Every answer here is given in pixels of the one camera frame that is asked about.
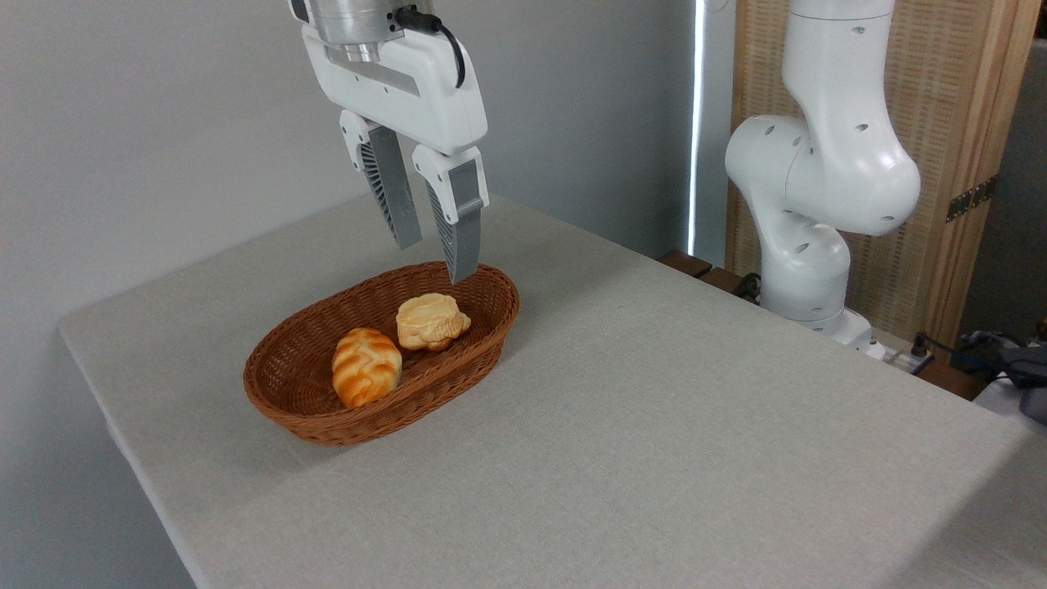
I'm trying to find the round flaky bread roll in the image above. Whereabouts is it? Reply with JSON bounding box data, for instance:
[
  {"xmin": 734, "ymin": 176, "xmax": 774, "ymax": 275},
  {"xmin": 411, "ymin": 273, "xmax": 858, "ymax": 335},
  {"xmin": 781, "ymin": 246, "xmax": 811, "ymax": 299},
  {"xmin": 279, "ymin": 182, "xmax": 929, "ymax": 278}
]
[{"xmin": 396, "ymin": 293, "xmax": 473, "ymax": 353}]

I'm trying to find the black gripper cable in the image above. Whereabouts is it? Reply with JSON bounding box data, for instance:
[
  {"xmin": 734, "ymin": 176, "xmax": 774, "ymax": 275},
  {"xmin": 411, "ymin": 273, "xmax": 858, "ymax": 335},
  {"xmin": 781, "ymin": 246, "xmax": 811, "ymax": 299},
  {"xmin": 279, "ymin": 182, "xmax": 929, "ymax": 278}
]
[{"xmin": 396, "ymin": 7, "xmax": 468, "ymax": 89}]

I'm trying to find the dark wooden base platform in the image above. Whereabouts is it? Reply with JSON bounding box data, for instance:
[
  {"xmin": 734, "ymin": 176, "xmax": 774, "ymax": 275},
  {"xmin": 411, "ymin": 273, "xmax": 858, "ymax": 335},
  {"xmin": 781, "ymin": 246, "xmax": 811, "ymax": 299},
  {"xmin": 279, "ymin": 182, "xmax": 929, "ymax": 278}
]
[{"xmin": 658, "ymin": 250, "xmax": 992, "ymax": 402}]

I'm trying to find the vertical white light strip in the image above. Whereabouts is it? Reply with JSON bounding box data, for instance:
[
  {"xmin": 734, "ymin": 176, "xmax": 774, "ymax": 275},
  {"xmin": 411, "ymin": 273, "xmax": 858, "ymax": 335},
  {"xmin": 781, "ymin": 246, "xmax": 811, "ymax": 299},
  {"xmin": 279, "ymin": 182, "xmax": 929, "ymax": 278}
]
[{"xmin": 689, "ymin": 0, "xmax": 707, "ymax": 257}]

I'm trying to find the striped oval bread roll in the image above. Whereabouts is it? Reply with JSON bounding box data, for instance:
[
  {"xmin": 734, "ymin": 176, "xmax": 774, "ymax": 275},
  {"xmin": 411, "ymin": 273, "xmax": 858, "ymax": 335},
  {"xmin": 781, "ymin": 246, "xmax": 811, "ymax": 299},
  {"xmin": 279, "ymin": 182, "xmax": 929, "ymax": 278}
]
[{"xmin": 331, "ymin": 327, "xmax": 403, "ymax": 410}]

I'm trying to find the grey bag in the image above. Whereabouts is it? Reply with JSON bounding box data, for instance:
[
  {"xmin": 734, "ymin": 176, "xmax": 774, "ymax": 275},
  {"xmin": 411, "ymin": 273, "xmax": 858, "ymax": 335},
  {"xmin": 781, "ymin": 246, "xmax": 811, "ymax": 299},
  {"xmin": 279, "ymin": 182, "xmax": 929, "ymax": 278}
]
[{"xmin": 955, "ymin": 329, "xmax": 1047, "ymax": 425}]

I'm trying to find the brown wicker oval basket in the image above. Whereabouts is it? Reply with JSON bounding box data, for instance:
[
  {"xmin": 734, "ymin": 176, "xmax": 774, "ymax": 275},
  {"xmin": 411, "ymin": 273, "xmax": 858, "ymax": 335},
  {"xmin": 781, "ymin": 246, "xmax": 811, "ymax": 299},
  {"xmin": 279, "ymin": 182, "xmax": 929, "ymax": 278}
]
[{"xmin": 243, "ymin": 261, "xmax": 521, "ymax": 447}]

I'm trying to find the metal screen hinge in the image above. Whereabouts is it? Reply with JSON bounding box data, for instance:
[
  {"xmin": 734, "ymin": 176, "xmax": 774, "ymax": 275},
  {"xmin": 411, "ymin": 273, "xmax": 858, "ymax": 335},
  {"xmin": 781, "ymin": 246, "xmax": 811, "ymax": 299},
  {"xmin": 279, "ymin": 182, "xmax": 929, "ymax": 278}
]
[{"xmin": 946, "ymin": 174, "xmax": 1000, "ymax": 224}]

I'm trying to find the grey tablecloth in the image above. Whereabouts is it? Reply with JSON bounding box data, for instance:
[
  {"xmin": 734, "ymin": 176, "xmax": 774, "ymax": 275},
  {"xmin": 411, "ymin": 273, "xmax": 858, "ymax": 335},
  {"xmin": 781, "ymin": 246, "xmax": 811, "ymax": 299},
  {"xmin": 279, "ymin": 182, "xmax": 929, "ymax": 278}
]
[{"xmin": 57, "ymin": 192, "xmax": 1047, "ymax": 589}]

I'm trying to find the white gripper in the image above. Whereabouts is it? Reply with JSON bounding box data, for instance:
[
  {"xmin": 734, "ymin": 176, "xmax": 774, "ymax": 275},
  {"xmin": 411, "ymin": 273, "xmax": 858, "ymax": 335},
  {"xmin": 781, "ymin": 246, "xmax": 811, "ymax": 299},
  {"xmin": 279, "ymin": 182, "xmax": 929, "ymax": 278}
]
[{"xmin": 301, "ymin": 25, "xmax": 491, "ymax": 286}]

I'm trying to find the wooden rattan folding screen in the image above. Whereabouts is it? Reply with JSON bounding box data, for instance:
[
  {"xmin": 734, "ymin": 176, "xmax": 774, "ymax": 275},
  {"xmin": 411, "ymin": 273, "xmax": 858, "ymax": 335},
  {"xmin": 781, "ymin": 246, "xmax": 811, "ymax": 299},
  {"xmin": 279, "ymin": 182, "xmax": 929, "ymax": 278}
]
[{"xmin": 726, "ymin": 0, "xmax": 1045, "ymax": 354}]

